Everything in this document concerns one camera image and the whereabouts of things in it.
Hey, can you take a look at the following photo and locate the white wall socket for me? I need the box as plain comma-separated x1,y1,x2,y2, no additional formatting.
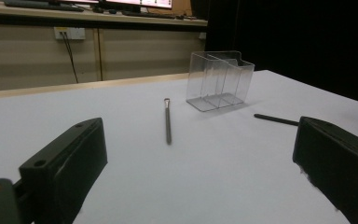
53,26,87,41

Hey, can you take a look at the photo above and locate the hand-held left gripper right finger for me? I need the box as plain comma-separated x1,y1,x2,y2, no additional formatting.
292,116,358,224

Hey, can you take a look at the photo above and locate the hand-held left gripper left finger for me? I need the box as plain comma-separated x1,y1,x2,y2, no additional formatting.
18,117,108,224

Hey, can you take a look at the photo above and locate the background wooden desk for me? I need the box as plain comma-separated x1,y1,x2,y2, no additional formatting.
0,1,209,32

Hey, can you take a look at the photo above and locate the black fluffy makeup brush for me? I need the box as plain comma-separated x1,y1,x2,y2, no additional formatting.
254,113,300,127

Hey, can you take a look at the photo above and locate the clear acrylic organizer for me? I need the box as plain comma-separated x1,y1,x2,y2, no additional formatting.
186,50,255,113

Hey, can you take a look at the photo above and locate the black keyboard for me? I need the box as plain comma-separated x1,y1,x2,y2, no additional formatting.
120,10,177,20
3,0,85,13

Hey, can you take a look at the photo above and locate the wooden table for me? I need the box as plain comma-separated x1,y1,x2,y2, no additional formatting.
0,72,190,101

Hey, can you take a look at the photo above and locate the computer monitor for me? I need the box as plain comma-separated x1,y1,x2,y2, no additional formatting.
104,0,173,10

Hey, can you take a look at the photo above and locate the black wall cable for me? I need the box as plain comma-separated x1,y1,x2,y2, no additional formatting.
61,31,80,84

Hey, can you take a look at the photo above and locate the white table sheet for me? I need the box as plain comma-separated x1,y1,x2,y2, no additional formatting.
0,69,358,224

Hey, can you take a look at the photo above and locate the black curtain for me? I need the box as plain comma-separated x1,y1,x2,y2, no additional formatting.
189,0,358,106

